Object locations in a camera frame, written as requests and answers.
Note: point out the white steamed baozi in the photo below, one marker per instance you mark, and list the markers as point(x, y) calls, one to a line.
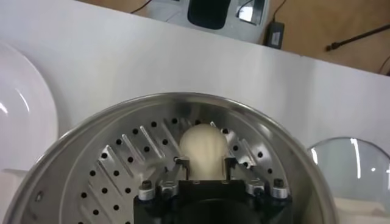
point(203, 146)

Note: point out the black floor power adapter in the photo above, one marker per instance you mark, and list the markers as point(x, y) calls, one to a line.
point(274, 35)

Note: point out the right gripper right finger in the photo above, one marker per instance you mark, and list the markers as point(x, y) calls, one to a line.
point(259, 187)

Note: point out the stainless steel steamer basket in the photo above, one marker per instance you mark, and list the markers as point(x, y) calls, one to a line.
point(91, 137)

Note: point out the cream electric cooking pot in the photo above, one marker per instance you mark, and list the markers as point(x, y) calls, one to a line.
point(362, 210)

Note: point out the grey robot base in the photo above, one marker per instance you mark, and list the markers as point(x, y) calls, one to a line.
point(237, 30)

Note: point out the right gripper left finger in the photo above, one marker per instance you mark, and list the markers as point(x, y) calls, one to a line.
point(166, 187)

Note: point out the white round plate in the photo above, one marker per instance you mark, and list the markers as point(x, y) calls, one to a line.
point(24, 115)

